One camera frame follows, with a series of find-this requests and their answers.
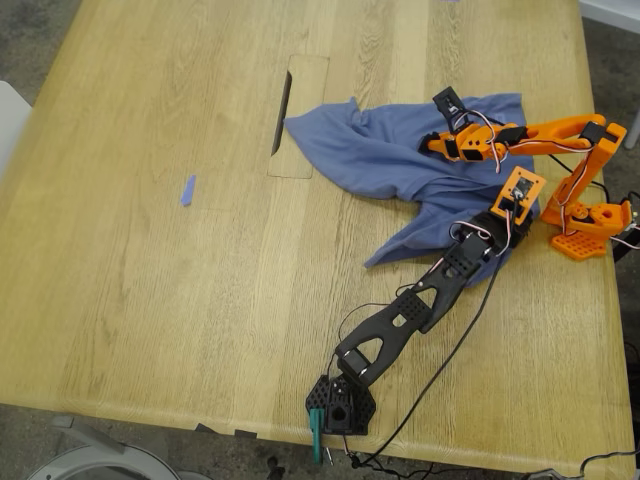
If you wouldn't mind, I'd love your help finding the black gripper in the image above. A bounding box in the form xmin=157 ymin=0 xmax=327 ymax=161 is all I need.
xmin=474 ymin=209 xmax=536 ymax=256

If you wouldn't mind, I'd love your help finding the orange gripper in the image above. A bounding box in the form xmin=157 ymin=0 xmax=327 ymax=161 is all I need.
xmin=418 ymin=123 xmax=504 ymax=162

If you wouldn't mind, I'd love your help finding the blue printed T-shirt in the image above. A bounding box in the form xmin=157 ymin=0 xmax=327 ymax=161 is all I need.
xmin=283 ymin=92 xmax=542 ymax=290

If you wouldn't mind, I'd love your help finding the black table clamp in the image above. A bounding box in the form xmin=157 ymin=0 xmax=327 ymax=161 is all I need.
xmin=610 ymin=189 xmax=640 ymax=262

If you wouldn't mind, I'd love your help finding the white furniture leg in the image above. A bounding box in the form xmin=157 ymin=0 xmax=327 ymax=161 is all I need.
xmin=623 ymin=107 xmax=640 ymax=151

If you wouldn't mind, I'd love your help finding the white furniture panel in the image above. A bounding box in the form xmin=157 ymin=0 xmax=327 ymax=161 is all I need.
xmin=578 ymin=0 xmax=640 ymax=35

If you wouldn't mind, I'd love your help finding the green clamp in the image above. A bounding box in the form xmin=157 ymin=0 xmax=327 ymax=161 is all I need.
xmin=308 ymin=407 xmax=326 ymax=464

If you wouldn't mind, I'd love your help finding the white round chair base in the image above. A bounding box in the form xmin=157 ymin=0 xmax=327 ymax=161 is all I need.
xmin=27 ymin=442 xmax=176 ymax=480

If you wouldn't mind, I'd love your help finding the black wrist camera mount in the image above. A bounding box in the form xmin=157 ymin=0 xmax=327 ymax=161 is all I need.
xmin=432 ymin=87 xmax=464 ymax=126

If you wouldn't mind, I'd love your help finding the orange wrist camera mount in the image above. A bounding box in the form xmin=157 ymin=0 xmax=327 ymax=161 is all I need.
xmin=492 ymin=166 xmax=547 ymax=225

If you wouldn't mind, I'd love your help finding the black camera USB cable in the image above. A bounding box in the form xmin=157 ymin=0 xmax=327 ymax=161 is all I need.
xmin=349 ymin=192 xmax=526 ymax=471

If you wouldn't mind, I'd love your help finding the wooden cable hatch lid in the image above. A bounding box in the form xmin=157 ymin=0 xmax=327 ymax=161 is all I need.
xmin=267 ymin=53 xmax=331 ymax=180

